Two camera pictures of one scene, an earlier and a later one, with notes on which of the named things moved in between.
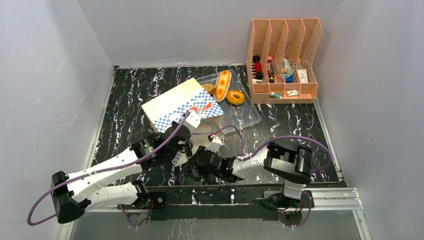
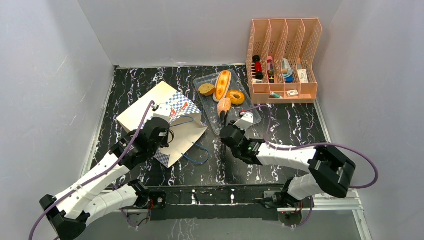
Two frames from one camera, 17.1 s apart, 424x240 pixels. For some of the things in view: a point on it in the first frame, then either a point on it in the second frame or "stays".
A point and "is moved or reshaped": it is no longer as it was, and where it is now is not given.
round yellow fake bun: x=235 y=97 stays
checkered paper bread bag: x=170 y=108 is moved or reshaped
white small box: x=302 y=76 stays
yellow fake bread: x=222 y=85 stays
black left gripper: x=182 y=148 → x=165 y=142
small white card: x=292 y=92 stays
